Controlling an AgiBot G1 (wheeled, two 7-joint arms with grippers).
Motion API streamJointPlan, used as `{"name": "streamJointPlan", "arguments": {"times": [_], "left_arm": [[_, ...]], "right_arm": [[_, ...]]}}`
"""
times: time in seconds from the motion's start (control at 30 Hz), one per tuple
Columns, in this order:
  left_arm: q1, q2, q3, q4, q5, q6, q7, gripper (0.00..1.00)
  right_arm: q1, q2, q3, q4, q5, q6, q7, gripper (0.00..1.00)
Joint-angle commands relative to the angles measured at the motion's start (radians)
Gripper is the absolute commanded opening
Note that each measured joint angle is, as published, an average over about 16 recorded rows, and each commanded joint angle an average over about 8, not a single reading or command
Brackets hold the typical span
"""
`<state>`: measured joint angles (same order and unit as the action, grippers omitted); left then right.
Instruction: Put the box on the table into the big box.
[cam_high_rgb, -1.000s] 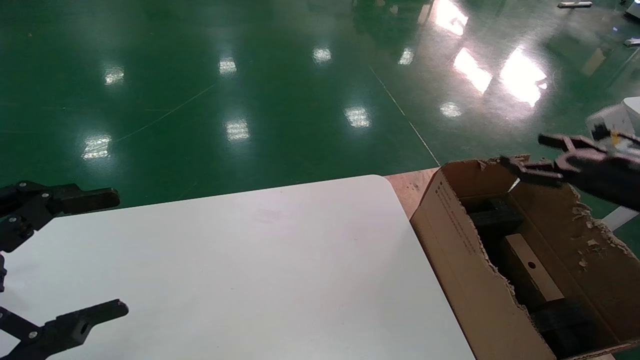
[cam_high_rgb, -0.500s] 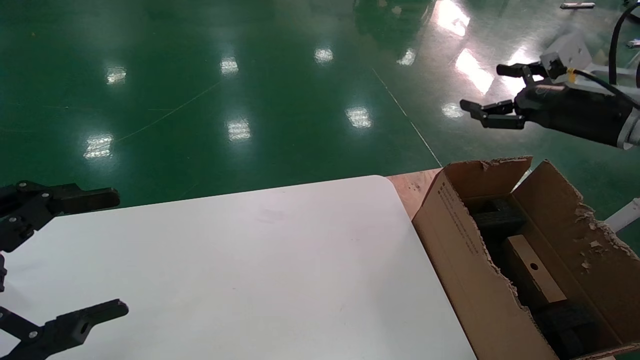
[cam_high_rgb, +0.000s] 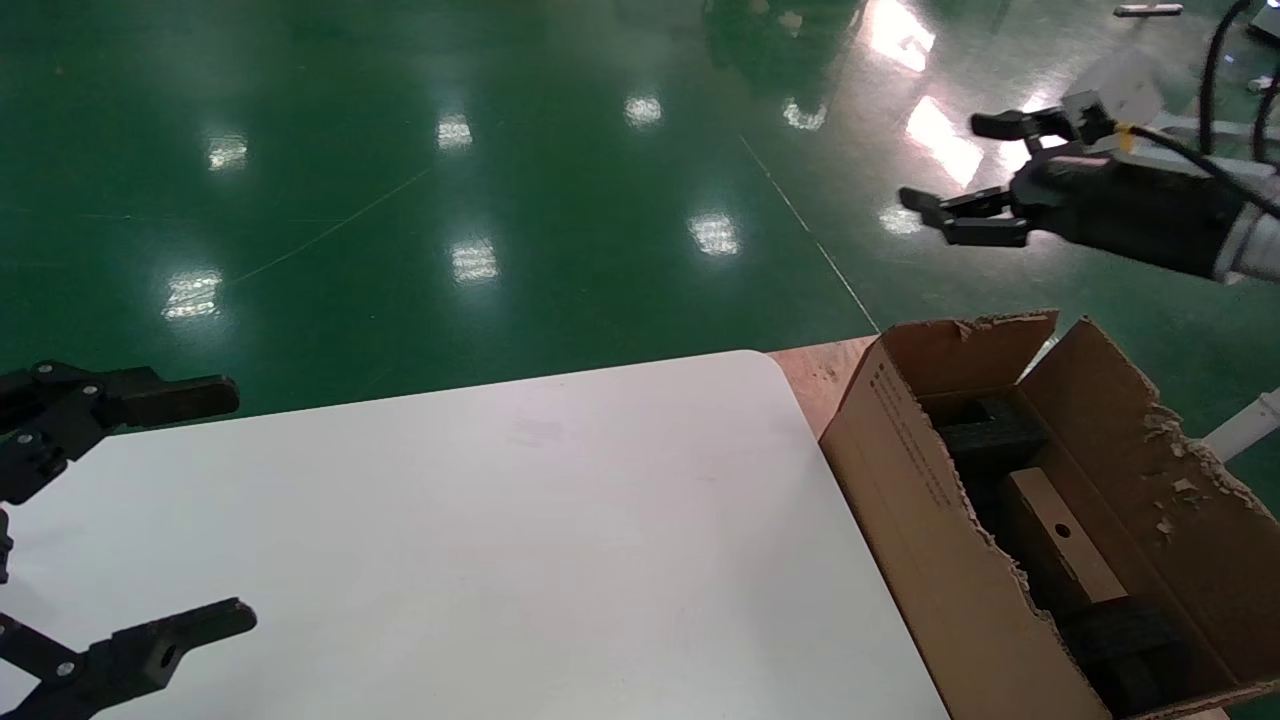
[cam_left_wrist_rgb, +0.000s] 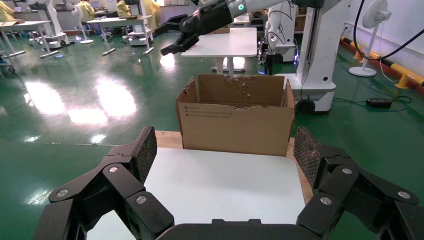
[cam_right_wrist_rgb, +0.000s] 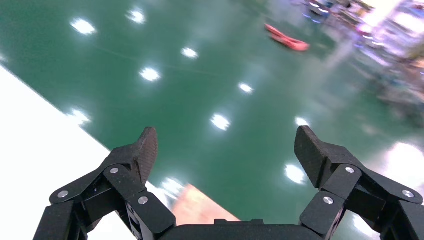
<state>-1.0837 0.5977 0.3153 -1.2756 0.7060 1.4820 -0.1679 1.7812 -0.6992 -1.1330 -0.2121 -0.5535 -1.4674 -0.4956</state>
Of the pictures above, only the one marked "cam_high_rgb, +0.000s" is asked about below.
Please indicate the white stand leg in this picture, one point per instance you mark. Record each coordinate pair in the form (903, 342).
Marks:
(1245, 425)

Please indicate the small brown wooden box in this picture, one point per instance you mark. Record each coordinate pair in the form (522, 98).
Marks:
(1065, 540)

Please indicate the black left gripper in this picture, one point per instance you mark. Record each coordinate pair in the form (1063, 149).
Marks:
(4, 545)

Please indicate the grey flat floor bar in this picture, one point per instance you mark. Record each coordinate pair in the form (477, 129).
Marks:
(1150, 10)

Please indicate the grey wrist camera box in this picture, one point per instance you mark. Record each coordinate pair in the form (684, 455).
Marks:
(1125, 85)

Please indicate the big torn cardboard box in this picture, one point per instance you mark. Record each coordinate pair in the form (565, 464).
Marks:
(930, 520)

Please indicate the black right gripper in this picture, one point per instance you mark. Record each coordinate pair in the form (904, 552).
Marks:
(1130, 210)

